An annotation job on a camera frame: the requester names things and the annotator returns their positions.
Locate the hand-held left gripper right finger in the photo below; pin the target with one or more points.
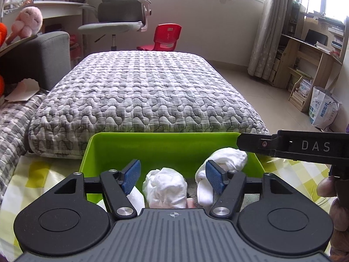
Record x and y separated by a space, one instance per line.
215 176

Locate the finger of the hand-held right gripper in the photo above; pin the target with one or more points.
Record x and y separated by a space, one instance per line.
256 143

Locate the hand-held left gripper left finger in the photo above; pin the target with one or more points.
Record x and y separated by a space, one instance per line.
132 176

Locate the green plastic bin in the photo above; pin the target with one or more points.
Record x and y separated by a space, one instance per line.
169 147

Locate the person's right hand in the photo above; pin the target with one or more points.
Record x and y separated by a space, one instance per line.
338 213

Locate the white paper bag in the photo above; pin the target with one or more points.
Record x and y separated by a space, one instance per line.
324 109

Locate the grey quilted cushion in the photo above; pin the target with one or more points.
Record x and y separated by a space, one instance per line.
147 92

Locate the wooden shelf unit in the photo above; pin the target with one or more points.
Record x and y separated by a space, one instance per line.
300 57

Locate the yellow checked tablecloth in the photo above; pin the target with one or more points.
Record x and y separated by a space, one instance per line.
32 174

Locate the black laptop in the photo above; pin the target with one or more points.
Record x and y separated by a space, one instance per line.
315 37

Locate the beige curtain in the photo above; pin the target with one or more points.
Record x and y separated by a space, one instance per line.
272 27

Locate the grey quilted sofa cover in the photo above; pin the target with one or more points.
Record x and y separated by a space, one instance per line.
13 125

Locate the beige scalloped paper piece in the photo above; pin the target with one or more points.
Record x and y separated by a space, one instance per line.
23 91

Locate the red plastic chair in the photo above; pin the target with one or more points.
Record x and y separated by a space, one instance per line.
166 36

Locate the grey sofa armrest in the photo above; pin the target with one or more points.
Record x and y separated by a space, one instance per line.
46 57

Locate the grey office chair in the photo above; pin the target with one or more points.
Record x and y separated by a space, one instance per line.
122 16

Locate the flat board on armrest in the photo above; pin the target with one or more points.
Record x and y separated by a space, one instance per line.
16 45

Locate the white desk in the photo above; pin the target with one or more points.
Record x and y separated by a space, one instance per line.
60 8

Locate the pink plush toy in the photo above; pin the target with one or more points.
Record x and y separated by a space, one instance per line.
26 21

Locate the orange ball plush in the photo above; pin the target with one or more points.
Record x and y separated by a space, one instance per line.
2 34

